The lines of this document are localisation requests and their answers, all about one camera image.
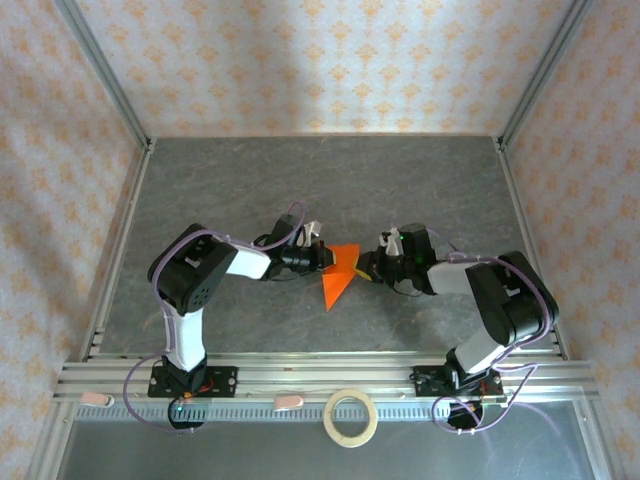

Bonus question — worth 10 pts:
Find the thin black left camera cable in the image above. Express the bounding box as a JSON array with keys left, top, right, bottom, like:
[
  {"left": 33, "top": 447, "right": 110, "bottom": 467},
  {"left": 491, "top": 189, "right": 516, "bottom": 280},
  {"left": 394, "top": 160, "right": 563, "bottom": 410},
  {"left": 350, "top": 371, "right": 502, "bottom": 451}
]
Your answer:
[{"left": 251, "top": 232, "right": 301, "bottom": 283}]

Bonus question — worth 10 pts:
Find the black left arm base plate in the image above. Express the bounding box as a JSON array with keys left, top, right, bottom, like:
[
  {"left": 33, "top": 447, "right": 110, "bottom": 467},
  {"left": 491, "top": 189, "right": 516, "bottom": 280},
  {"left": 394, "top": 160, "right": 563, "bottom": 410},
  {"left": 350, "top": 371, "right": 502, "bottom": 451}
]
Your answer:
[{"left": 148, "top": 366, "right": 239, "bottom": 400}]

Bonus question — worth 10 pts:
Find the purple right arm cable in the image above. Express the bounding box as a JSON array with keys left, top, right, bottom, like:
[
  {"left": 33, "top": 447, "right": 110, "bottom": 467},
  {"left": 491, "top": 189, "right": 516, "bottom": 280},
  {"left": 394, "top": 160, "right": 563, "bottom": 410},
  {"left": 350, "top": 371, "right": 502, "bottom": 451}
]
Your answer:
[{"left": 424, "top": 227, "right": 560, "bottom": 435}]

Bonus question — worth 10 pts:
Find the long aluminium base rail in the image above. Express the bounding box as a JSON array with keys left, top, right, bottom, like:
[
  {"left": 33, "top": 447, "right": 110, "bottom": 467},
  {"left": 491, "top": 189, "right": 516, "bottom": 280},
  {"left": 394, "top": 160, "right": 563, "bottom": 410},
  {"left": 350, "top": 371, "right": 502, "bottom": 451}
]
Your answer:
[{"left": 52, "top": 352, "right": 599, "bottom": 404}]

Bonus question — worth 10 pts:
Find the aluminium frame post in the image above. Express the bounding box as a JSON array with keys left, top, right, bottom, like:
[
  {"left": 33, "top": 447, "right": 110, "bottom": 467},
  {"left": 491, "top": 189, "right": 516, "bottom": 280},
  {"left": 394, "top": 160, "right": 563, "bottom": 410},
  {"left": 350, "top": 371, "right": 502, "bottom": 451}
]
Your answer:
[
  {"left": 53, "top": 0, "right": 154, "bottom": 151},
  {"left": 499, "top": 0, "right": 596, "bottom": 146}
]

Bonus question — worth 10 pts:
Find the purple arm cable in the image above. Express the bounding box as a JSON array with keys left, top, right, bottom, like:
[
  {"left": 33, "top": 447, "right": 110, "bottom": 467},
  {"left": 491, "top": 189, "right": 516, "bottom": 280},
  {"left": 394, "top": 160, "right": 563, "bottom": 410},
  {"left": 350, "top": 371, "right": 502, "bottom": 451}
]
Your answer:
[
  {"left": 424, "top": 227, "right": 560, "bottom": 435},
  {"left": 122, "top": 200, "right": 307, "bottom": 435}
]

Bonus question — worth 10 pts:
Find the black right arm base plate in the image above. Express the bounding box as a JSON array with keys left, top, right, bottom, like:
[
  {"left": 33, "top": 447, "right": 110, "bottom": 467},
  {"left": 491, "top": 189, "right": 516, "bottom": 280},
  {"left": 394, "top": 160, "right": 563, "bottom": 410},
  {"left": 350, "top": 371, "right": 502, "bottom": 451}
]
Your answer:
[{"left": 412, "top": 366, "right": 504, "bottom": 400}]

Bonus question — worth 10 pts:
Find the beige tape roll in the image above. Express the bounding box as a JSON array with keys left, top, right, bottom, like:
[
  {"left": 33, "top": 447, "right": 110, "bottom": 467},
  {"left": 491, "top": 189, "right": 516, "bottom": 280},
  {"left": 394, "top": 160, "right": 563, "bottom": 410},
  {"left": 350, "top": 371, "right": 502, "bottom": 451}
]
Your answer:
[{"left": 323, "top": 388, "right": 379, "bottom": 449}]

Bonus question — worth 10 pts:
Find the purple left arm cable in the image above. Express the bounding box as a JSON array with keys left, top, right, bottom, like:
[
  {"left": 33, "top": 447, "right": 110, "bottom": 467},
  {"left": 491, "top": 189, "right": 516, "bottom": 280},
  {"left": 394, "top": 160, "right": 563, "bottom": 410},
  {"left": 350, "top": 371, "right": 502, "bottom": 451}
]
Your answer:
[{"left": 122, "top": 200, "right": 307, "bottom": 435}]

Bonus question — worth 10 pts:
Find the black round cable port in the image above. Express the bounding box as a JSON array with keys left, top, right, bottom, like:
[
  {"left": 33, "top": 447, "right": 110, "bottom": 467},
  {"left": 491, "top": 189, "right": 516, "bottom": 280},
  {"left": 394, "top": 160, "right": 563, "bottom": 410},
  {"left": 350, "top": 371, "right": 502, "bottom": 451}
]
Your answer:
[
  {"left": 447, "top": 397, "right": 485, "bottom": 432},
  {"left": 167, "top": 397, "right": 207, "bottom": 432}
]

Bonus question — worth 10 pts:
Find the grey metal shelf plate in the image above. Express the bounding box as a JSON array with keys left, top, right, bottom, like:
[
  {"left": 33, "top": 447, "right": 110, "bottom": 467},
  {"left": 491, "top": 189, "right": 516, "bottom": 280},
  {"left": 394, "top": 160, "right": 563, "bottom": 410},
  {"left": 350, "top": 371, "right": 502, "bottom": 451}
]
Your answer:
[{"left": 49, "top": 418, "right": 601, "bottom": 480}]

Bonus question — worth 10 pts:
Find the orange cloth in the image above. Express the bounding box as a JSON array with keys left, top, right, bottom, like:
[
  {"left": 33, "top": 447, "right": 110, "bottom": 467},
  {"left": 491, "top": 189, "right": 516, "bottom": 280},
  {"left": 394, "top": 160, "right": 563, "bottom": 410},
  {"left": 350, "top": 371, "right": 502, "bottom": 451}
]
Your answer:
[{"left": 321, "top": 243, "right": 362, "bottom": 312}]

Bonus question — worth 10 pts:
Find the aluminium table side rail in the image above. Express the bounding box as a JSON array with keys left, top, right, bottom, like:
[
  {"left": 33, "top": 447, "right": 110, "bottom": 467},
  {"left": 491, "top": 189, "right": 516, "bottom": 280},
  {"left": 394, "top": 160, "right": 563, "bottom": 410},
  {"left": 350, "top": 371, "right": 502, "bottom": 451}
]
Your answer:
[
  {"left": 79, "top": 138, "right": 157, "bottom": 362},
  {"left": 493, "top": 137, "right": 571, "bottom": 361}
]

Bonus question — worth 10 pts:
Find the slotted grey cable duct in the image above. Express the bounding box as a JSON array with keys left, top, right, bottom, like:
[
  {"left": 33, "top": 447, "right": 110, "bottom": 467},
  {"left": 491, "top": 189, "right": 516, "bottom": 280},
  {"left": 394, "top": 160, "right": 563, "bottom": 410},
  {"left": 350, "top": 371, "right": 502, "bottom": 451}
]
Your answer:
[{"left": 72, "top": 402, "right": 586, "bottom": 424}]

